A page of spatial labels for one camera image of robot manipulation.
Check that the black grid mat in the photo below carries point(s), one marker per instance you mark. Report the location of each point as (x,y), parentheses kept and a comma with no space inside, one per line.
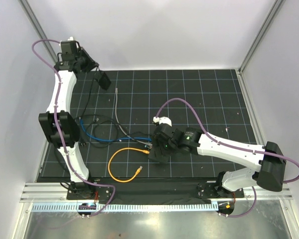
(146,141)

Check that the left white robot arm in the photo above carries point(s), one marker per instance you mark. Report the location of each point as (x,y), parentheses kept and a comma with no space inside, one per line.
(57,123)

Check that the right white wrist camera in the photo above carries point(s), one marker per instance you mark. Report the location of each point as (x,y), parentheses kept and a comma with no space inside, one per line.
(162,120)

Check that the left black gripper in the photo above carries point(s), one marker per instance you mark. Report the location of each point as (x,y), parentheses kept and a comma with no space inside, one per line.
(91,63)

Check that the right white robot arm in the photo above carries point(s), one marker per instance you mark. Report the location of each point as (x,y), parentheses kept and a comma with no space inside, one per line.
(263,165)

